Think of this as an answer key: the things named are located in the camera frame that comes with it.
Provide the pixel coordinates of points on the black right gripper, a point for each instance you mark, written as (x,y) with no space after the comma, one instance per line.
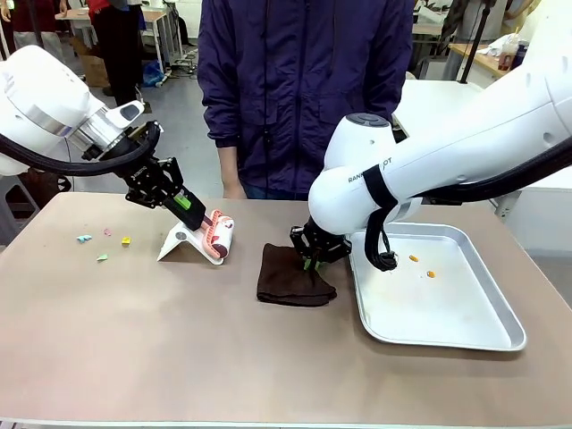
(324,246)

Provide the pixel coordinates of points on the wooden top table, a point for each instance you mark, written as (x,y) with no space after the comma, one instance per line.
(480,58)

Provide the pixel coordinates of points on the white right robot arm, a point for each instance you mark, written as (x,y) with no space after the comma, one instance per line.
(469,134)

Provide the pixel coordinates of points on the blue plastic bag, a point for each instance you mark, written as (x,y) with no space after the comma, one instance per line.
(153,73)

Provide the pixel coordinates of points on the dark stool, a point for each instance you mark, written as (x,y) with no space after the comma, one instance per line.
(31,196)

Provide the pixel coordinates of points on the person's right hand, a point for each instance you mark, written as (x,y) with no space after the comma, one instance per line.
(231,174)

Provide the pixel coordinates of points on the silver metal tray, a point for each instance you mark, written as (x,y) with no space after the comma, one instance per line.
(424,313)

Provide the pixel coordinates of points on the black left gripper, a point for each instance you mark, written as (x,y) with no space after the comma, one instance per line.
(143,181)

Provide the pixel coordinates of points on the dark brown cloth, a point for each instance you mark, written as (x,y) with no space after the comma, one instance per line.
(286,277)

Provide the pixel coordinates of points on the white background table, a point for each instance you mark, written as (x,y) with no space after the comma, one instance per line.
(440,96)

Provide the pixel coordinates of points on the person in purple jacket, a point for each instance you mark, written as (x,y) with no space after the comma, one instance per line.
(304,89)

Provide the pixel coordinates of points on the blue paper scrap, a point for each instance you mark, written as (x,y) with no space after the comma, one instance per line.
(83,239)

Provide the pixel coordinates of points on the red drink cup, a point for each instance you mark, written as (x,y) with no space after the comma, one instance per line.
(505,60)

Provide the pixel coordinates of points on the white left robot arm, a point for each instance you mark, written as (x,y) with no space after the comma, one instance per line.
(40,98)

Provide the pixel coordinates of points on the bystander in black trousers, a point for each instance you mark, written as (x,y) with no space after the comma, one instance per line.
(118,49)

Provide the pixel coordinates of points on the black stand pole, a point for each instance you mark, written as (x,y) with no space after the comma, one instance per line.
(473,40)

